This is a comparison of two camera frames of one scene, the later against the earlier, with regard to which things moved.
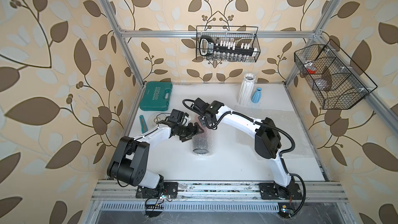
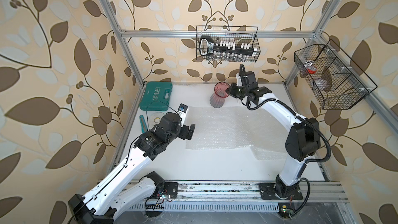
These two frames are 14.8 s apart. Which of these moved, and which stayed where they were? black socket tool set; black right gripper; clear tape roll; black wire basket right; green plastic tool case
Moved: black right gripper
Stayed: black wire basket right; green plastic tool case; clear tape roll; black socket tool set
